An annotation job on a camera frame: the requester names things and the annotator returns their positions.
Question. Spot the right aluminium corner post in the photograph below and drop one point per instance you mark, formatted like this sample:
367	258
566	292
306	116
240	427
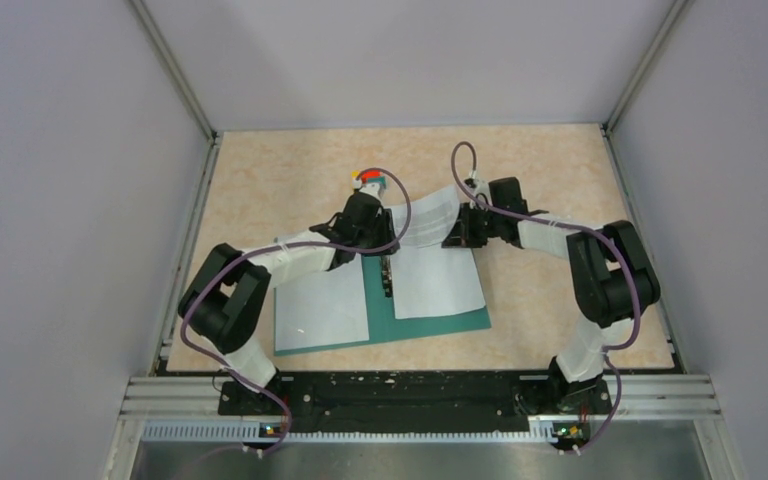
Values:
647	62

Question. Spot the silver folder clip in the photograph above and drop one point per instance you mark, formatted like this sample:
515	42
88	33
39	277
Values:
386	276

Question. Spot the printed white paper sheet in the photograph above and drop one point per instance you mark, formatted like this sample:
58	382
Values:
429	280

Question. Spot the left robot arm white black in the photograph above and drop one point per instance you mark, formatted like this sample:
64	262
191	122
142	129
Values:
223	303

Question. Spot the aluminium corner post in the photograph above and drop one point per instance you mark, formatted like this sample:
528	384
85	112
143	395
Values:
171	67
647	62

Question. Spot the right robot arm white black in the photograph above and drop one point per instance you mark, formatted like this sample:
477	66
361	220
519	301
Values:
613	279

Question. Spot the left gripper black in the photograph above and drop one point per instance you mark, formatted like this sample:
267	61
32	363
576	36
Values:
384	220

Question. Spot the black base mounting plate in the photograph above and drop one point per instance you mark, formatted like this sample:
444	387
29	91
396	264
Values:
401	402

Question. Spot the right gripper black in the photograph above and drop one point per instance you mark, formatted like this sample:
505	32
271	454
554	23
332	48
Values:
461	235

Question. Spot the aluminium frame rail front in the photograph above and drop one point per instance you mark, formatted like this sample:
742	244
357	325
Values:
186	408

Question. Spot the left aluminium corner post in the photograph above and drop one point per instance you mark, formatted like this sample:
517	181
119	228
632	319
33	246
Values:
171	67

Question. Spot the green file folder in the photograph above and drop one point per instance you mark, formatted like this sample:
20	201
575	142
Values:
384	327

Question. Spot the red block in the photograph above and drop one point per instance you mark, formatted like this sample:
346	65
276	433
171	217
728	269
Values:
370	175

